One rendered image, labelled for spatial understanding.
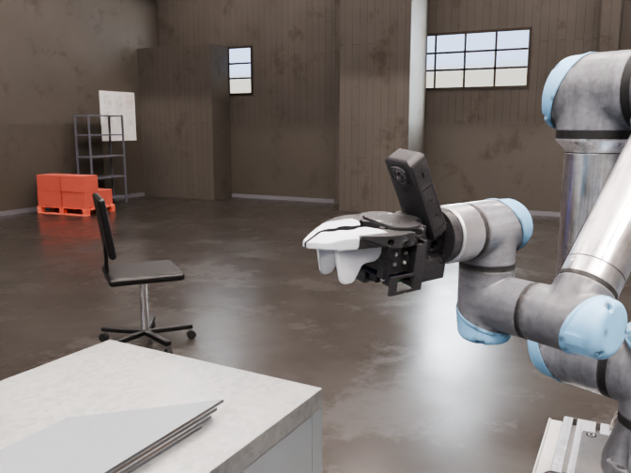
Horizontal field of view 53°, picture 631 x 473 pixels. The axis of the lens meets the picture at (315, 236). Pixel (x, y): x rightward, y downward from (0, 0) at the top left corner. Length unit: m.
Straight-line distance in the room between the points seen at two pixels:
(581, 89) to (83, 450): 0.94
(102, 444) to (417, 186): 0.66
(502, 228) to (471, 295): 0.10
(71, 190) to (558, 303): 11.37
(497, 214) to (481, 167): 11.15
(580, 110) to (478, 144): 10.95
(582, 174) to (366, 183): 10.63
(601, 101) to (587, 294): 0.34
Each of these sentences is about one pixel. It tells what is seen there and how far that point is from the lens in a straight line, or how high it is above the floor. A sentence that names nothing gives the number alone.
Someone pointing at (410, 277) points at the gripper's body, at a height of 1.39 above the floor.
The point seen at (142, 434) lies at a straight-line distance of 1.12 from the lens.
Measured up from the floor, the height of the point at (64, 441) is 1.07.
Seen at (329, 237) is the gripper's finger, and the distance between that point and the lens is 0.67.
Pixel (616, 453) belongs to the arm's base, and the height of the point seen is 1.08.
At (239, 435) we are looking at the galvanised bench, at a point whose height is 1.05.
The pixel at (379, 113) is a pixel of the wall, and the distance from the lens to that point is 11.51.
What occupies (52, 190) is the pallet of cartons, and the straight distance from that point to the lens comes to 12.27.
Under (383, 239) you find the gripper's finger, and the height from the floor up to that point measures 1.45.
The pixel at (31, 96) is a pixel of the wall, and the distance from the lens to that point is 12.89.
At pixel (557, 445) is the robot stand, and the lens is 1.38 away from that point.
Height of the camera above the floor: 1.57
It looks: 10 degrees down
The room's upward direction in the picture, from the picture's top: straight up
